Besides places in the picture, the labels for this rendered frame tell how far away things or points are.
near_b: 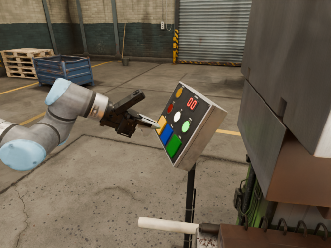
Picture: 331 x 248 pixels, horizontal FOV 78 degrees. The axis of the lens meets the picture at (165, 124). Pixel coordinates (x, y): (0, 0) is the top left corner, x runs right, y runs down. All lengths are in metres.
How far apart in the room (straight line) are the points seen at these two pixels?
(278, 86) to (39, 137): 0.57
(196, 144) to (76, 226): 1.41
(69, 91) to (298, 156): 0.58
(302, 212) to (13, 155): 0.78
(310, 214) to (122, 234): 1.38
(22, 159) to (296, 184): 0.58
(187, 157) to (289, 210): 0.36
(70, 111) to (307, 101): 0.61
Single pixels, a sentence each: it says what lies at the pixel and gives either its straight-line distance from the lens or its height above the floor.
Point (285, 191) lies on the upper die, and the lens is 0.27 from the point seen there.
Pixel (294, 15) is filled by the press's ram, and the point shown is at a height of 1.46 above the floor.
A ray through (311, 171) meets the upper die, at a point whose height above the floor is 1.32.
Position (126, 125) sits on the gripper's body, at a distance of 0.71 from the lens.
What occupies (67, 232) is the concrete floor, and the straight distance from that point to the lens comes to 1.95.
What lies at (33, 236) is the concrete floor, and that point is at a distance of 2.04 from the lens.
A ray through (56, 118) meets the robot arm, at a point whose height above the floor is 1.19.
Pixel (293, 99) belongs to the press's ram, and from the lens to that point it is 0.22.
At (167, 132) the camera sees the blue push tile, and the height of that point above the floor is 1.02.
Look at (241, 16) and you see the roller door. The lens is 8.25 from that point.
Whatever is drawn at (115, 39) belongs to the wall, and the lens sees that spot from 9.69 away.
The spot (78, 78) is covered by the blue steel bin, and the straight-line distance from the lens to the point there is 5.49.
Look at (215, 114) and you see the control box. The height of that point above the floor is 1.16.
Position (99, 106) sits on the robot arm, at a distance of 0.67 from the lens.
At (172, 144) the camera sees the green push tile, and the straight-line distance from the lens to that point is 0.84.
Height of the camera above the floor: 1.46
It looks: 26 degrees down
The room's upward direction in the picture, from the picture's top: straight up
